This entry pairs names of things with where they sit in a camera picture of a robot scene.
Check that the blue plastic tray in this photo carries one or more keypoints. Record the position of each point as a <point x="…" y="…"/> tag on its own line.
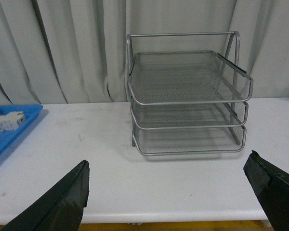
<point x="31" y="113"/>

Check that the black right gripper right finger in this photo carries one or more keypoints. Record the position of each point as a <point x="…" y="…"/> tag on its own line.
<point x="271" y="187"/>

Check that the silver rack frame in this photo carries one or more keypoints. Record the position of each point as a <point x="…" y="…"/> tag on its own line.
<point x="186" y="102"/>

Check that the silver mesh bottom tray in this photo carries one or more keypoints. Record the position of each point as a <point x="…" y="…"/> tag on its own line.
<point x="189" y="140"/>

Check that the white curtain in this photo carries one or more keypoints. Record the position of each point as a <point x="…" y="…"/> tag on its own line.
<point x="73" y="51"/>

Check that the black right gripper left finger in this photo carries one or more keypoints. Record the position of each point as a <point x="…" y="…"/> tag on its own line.
<point x="60" y="208"/>

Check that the silver mesh top tray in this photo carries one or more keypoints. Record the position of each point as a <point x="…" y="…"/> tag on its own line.
<point x="187" y="78"/>

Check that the white circuit breaker block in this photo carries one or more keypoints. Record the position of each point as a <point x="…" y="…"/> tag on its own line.
<point x="12" y="121"/>

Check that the silver mesh tray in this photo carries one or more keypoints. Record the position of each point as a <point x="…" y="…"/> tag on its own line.
<point x="187" y="78"/>
<point x="207" y="115"/>
<point x="189" y="140"/>

